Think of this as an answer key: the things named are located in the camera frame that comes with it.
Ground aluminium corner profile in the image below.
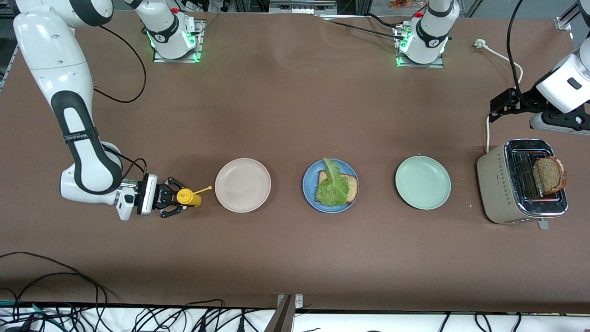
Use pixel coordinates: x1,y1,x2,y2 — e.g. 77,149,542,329
555,0,582,32

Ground beige round plate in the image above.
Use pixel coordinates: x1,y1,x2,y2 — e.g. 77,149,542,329
215,158,271,213

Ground blue round plate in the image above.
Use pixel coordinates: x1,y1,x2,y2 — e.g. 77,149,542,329
302,159,360,213

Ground beige chrome toaster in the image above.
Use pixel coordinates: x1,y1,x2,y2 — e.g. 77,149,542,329
477,138,568,230

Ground dark aluminium beam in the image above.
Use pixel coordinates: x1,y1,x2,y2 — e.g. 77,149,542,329
264,295,295,332

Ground brown bread slice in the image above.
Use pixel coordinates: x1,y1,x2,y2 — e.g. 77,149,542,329
533,157,567,195
316,171,360,205

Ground black base cable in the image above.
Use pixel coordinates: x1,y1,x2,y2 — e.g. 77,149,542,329
364,13,399,27
328,20,406,40

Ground green lettuce leaf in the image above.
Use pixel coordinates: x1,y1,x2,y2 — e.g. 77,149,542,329
315,157,352,207

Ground green round plate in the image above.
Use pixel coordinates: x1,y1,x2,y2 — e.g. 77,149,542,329
395,156,452,210

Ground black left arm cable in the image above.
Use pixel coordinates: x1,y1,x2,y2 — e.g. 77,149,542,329
507,0,531,104

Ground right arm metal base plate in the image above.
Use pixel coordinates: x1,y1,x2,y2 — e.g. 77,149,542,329
153,19,206,63

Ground yellow mustard squeeze bottle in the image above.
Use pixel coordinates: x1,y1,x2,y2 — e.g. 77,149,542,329
177,186,212,208

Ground aluminium table edge profile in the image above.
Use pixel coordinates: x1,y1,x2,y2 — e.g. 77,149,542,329
0,41,19,88

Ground black looping cable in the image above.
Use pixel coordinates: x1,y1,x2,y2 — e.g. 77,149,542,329
0,251,111,305
14,272,101,320

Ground grey metal box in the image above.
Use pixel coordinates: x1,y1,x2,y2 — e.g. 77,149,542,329
269,0,337,14

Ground white toaster power cord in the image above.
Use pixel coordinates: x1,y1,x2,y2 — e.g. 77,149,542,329
475,39,524,154

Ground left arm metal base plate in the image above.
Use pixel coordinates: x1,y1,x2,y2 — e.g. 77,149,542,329
395,23,444,69

